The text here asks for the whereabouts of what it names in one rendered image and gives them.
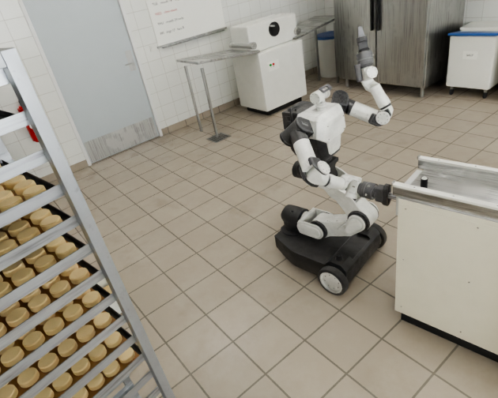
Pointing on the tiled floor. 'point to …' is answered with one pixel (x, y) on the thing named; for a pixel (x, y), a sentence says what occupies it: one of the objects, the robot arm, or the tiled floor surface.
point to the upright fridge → (398, 38)
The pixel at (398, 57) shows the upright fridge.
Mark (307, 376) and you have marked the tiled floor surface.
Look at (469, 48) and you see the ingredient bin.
